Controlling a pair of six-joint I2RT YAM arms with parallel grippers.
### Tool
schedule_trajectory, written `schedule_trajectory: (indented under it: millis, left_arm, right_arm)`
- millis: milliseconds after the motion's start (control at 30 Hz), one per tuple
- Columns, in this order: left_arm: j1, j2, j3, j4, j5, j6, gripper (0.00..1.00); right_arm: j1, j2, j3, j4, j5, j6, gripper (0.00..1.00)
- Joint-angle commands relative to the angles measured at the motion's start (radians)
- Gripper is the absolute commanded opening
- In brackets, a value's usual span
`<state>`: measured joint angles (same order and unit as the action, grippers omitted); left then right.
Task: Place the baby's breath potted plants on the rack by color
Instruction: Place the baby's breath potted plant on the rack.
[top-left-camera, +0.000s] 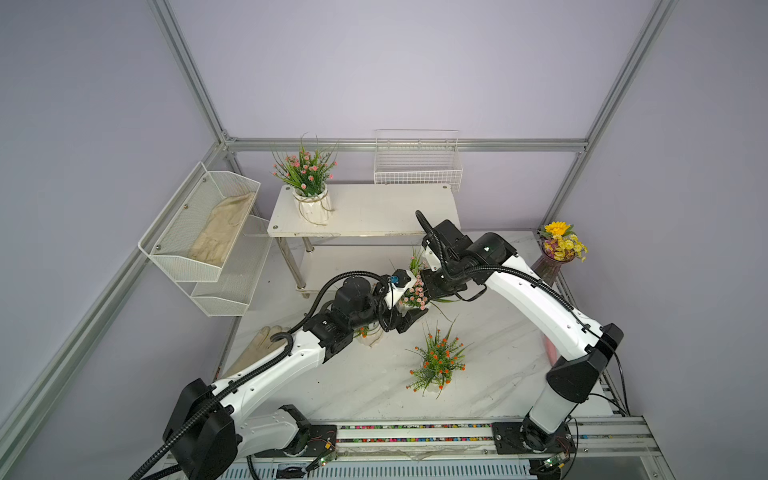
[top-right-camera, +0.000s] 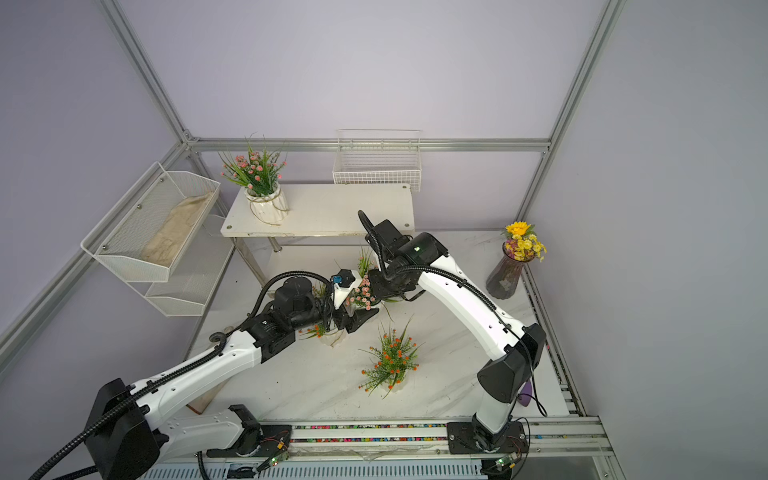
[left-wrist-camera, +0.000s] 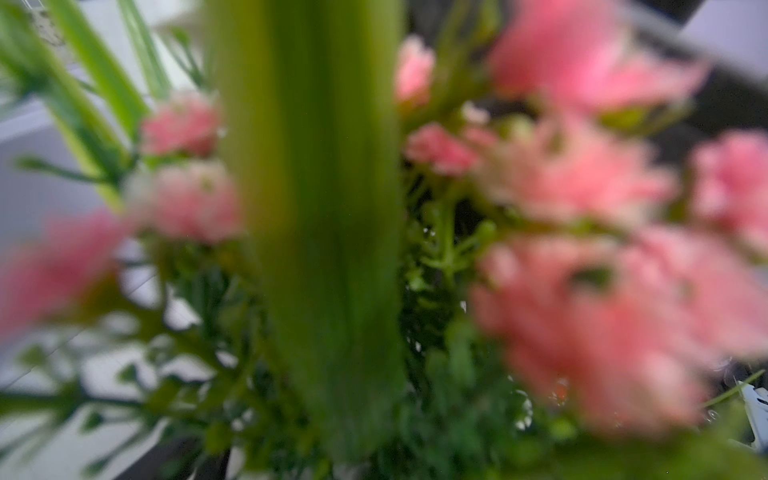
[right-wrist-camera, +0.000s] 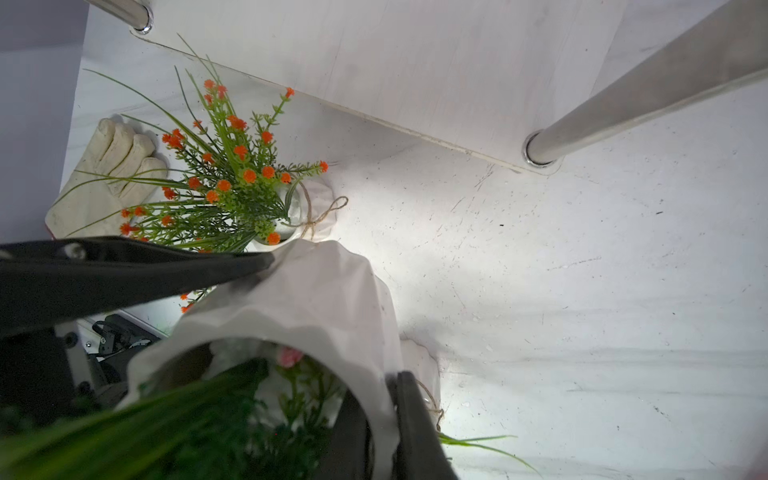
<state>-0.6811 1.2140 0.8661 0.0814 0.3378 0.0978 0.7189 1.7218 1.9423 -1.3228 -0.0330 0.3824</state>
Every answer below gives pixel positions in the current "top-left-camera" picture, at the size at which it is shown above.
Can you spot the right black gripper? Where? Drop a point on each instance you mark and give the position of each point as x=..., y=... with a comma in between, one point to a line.
x=433, y=292

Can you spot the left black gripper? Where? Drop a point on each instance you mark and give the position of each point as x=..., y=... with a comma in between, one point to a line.
x=405, y=321

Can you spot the orange flower pot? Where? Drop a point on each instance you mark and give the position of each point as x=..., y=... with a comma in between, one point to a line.
x=441, y=356
x=369, y=335

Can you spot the pink flower pot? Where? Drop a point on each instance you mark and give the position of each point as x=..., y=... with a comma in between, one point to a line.
x=414, y=299
x=307, y=174

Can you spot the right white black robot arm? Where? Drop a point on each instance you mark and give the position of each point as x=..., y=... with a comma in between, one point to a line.
x=586, y=347

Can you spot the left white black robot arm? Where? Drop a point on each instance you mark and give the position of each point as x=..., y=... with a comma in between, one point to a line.
x=206, y=432

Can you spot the white two-tier rack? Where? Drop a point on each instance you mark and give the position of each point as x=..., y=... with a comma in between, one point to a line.
x=372, y=227

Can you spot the orange flower pot front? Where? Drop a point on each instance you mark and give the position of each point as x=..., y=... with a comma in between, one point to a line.
x=441, y=356

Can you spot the purple vase yellow flowers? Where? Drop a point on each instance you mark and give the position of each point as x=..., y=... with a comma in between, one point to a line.
x=559, y=245

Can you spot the purple pink garden trowel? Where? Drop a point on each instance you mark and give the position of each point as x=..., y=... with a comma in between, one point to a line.
x=550, y=350

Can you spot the beige glove on table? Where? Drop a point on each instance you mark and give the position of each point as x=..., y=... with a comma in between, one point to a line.
x=260, y=346

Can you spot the beige glove in bin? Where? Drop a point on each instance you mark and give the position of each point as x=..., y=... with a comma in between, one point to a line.
x=213, y=244

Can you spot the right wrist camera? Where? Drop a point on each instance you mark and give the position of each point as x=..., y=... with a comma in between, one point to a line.
x=433, y=254

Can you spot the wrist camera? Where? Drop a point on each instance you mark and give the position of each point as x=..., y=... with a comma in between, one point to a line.
x=399, y=287
x=433, y=254

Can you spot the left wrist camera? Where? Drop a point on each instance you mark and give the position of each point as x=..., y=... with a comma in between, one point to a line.
x=399, y=287

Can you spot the white wire basket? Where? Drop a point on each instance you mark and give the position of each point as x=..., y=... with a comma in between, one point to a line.
x=417, y=156

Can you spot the lower white mesh wall bin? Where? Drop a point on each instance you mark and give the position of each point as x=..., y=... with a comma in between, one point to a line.
x=232, y=294

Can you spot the white mesh wall bin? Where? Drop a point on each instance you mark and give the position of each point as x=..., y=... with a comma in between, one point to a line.
x=168, y=240
x=232, y=294

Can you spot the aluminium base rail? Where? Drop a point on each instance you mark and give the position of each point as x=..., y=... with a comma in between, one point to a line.
x=613, y=447

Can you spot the upper white mesh wall bin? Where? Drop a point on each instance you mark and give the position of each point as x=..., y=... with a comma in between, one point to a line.
x=168, y=240

